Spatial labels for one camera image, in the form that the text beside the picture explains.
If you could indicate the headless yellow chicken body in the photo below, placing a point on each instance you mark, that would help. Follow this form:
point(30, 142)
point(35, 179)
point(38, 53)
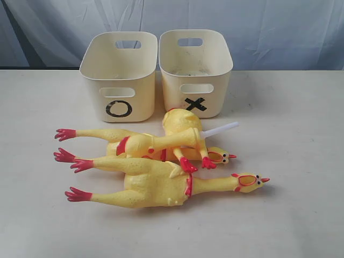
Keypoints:
point(179, 120)

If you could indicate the cream bin marked X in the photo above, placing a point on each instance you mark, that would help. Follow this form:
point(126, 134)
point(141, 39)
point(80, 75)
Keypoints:
point(195, 67)

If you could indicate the cream bin marked O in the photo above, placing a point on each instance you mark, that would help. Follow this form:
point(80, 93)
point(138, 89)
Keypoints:
point(119, 71)

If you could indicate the grey backdrop curtain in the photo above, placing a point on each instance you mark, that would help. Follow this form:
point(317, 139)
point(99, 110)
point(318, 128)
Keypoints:
point(261, 35)

